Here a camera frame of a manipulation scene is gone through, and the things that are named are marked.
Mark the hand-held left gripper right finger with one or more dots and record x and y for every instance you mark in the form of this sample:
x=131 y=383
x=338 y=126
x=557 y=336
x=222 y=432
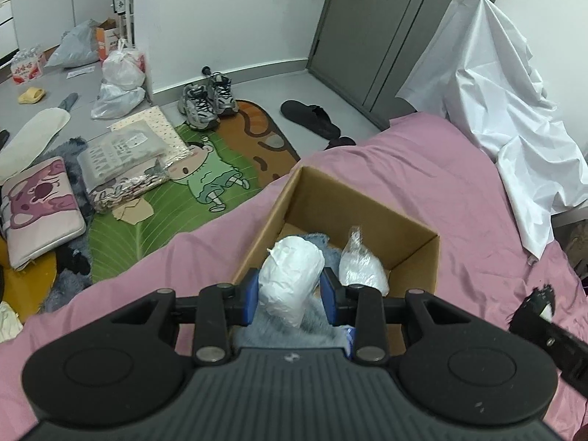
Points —
x=329 y=295

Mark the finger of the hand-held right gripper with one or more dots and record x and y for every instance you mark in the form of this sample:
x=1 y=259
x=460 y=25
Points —
x=551 y=344

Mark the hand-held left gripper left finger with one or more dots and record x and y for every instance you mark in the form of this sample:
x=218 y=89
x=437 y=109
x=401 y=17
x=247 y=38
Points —
x=251 y=298

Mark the white plastic stuffing bundle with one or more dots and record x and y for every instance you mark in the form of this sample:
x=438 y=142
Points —
x=363 y=268
x=289 y=275

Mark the black felt toy white patch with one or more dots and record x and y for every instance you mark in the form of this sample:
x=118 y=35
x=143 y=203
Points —
x=536 y=298

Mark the brown cardboard box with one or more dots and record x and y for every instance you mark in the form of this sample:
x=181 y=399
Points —
x=353 y=204

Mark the green cartoon floor mat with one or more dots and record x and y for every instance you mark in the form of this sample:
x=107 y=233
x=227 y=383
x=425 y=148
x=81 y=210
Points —
x=156 y=234

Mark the pink bed sheet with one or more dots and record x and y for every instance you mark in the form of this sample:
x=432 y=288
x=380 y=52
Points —
x=413 y=183

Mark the beige paper scrap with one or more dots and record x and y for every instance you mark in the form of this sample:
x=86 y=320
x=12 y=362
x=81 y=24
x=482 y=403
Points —
x=133 y=212

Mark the black flip-flop sandal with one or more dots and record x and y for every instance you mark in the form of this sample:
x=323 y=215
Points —
x=310 y=117
x=341 y=143

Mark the patterned cloth package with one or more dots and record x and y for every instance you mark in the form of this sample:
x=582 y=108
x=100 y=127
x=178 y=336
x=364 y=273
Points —
x=124 y=190

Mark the grey cloth package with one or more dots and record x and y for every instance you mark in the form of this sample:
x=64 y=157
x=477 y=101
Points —
x=121 y=156

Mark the grey white sneaker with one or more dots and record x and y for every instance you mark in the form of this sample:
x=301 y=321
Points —
x=197 y=108
x=223 y=94

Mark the polka dot cloth package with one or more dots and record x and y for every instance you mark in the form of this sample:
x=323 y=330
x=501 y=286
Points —
x=156 y=124

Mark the pink cartoon laptop sleeve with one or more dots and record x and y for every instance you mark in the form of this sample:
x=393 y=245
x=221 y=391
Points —
x=39 y=211

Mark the clear plastic bag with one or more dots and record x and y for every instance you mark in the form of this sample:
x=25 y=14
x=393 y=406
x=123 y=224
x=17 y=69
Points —
x=117 y=99

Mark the white sheet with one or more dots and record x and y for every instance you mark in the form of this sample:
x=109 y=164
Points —
x=496 y=101

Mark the white plastic bag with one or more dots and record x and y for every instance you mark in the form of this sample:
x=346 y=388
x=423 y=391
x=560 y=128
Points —
x=123 y=66

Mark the grey cabinet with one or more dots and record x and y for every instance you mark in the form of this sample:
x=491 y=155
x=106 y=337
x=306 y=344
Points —
x=367 y=32

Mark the cream oval cushion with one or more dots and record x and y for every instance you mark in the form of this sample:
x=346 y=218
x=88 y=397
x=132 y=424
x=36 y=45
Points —
x=32 y=135

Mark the orange white carton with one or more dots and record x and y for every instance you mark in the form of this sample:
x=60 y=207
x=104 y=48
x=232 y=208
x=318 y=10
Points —
x=106 y=39

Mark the yellow slipper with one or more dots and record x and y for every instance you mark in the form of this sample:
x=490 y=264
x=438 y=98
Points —
x=31 y=95

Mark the grey plastic bag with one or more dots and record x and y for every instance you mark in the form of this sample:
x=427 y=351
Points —
x=76 y=46

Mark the pack of water bottles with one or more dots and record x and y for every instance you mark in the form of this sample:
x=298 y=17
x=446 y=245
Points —
x=27 y=66

